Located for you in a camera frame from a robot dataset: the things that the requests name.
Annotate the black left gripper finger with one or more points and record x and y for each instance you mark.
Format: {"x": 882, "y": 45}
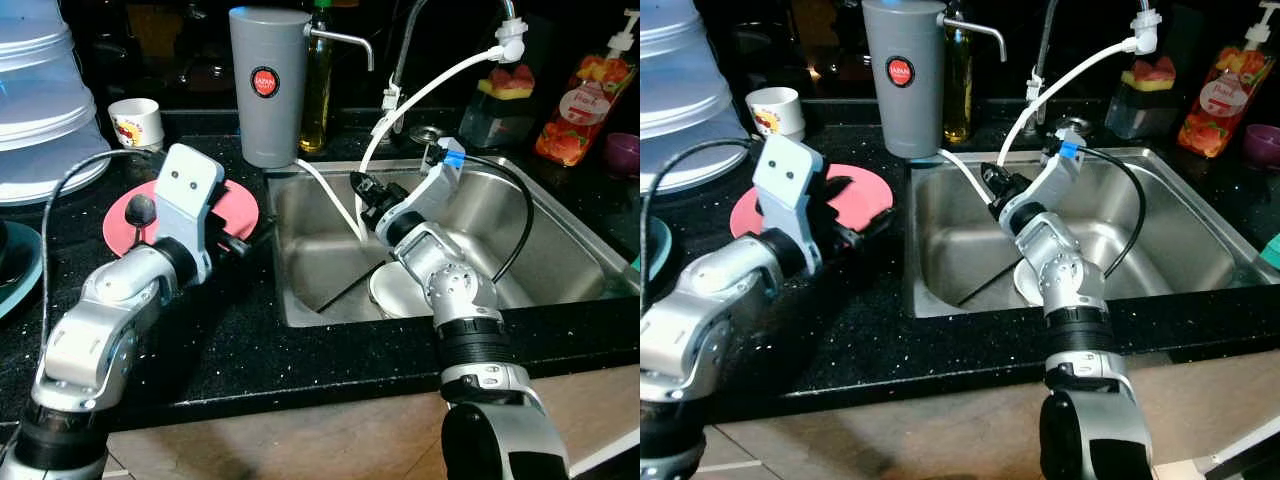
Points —
{"x": 244, "y": 246}
{"x": 836, "y": 188}
{"x": 870, "y": 230}

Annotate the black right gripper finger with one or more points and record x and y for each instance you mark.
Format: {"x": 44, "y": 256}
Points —
{"x": 989, "y": 180}
{"x": 373, "y": 184}
{"x": 359, "y": 188}
{"x": 1002, "y": 176}

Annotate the pink plate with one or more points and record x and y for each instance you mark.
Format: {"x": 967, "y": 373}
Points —
{"x": 865, "y": 195}
{"x": 240, "y": 205}

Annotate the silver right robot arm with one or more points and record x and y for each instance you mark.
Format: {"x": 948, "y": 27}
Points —
{"x": 460, "y": 290}
{"x": 1075, "y": 290}

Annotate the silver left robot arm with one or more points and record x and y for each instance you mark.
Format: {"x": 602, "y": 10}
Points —
{"x": 690, "y": 330}
{"x": 90, "y": 330}

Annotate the round metal sink plug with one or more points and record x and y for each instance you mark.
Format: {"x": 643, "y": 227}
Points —
{"x": 1072, "y": 125}
{"x": 427, "y": 133}

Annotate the yellow oil bottle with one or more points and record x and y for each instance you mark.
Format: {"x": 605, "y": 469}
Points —
{"x": 318, "y": 110}
{"x": 958, "y": 100}

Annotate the black spoon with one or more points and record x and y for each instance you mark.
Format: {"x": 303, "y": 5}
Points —
{"x": 140, "y": 210}

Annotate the black chopstick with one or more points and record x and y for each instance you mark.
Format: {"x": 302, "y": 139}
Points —
{"x": 985, "y": 290}
{"x": 345, "y": 292}

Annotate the grey water filter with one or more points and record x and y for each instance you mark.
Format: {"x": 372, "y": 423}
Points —
{"x": 265, "y": 120}
{"x": 900, "y": 115}

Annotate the white printed cup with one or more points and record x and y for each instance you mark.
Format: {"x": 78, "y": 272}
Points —
{"x": 135, "y": 120}
{"x": 775, "y": 110}

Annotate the chrome faucet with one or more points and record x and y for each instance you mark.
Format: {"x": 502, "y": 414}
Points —
{"x": 1040, "y": 50}
{"x": 398, "y": 70}

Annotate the black sponge holder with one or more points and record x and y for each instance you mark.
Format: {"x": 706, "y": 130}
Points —
{"x": 495, "y": 125}
{"x": 1140, "y": 115}

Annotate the yellow sponge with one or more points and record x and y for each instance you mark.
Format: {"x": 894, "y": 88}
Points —
{"x": 488, "y": 88}
{"x": 1132, "y": 80}

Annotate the white plastic food cover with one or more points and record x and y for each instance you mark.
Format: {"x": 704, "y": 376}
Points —
{"x": 40, "y": 110}
{"x": 690, "y": 100}

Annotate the red sponge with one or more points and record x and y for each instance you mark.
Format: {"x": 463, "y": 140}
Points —
{"x": 1155, "y": 70}
{"x": 512, "y": 78}

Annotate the teal plate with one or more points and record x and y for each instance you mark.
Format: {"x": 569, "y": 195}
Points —
{"x": 660, "y": 250}
{"x": 28, "y": 270}

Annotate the stainless steel sink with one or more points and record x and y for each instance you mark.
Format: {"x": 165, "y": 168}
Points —
{"x": 1190, "y": 230}
{"x": 560, "y": 240}

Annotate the white faucet diverter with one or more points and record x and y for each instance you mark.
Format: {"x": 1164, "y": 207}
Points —
{"x": 510, "y": 45}
{"x": 1146, "y": 35}

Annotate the brown wooden cabinet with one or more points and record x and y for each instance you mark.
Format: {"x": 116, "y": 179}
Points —
{"x": 900, "y": 440}
{"x": 300, "y": 440}

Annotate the purple cup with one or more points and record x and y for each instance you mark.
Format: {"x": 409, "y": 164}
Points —
{"x": 1262, "y": 145}
{"x": 622, "y": 155}

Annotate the peach dish soap bottle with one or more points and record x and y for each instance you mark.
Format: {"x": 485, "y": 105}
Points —
{"x": 1220, "y": 100}
{"x": 580, "y": 110}

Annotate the green sponge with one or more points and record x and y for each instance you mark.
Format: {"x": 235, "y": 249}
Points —
{"x": 1272, "y": 253}

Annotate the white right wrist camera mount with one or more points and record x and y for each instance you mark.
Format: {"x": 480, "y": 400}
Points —
{"x": 1050, "y": 175}
{"x": 435, "y": 180}

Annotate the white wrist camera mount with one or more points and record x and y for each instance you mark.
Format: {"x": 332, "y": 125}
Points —
{"x": 435, "y": 180}
{"x": 790, "y": 180}
{"x": 188, "y": 185}
{"x": 1050, "y": 175}

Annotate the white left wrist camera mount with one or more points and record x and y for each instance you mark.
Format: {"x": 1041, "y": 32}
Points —
{"x": 188, "y": 185}
{"x": 790, "y": 180}

